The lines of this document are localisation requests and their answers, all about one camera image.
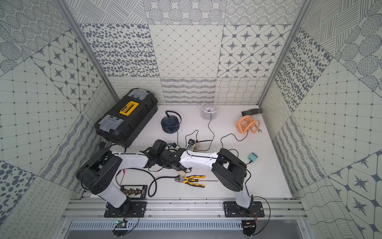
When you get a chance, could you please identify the cream red power strip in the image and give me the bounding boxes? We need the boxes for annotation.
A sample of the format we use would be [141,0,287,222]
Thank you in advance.
[177,171,187,178]

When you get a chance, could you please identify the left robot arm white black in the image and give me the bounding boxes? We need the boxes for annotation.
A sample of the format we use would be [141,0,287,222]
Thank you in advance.
[76,140,186,210]

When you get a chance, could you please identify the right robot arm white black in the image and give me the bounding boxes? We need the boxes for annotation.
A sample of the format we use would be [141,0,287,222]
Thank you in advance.
[169,148,252,209]

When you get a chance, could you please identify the dark blue desk fan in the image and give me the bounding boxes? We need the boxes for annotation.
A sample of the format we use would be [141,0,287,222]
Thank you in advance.
[161,111,182,134]

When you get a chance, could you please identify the white desk fan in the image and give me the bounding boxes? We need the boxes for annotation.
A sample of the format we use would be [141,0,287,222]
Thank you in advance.
[201,103,219,120]

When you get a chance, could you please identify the orange desk fan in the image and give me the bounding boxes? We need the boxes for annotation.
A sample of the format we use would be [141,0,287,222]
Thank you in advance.
[235,116,261,134]

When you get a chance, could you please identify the yellow black pliers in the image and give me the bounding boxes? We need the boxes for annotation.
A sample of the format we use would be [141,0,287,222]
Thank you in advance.
[174,175,205,188]

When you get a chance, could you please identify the black screwdriver bit case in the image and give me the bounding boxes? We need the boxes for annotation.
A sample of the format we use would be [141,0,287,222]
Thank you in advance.
[120,185,148,198]

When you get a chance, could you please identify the black yellow toolbox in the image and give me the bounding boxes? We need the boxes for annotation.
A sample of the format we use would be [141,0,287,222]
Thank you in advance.
[94,88,158,148]

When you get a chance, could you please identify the teal charger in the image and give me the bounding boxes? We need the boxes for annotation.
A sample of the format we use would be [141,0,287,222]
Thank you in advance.
[248,153,258,162]

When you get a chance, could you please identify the dark grey pipe piece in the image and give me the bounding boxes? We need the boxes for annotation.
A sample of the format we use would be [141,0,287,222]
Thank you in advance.
[241,108,263,117]

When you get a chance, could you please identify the blue fan black cable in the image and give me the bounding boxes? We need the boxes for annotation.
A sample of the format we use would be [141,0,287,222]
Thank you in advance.
[176,129,200,147]

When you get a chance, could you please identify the white fan black cable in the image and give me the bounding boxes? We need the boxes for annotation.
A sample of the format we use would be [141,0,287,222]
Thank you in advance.
[195,112,216,152]

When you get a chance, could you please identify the black power strip cord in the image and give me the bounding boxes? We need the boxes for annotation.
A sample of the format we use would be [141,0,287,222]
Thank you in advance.
[122,168,180,198]

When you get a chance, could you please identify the orange fan black cable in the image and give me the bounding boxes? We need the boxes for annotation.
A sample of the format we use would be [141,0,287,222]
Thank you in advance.
[220,131,254,165]

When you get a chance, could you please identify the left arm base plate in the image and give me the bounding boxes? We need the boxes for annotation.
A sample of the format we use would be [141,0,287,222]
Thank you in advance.
[104,201,147,218]

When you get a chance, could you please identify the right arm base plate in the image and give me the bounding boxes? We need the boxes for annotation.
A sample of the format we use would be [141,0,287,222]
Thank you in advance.
[222,201,265,218]

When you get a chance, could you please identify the aluminium front rail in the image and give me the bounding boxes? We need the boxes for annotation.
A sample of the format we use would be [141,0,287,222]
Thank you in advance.
[62,198,307,220]

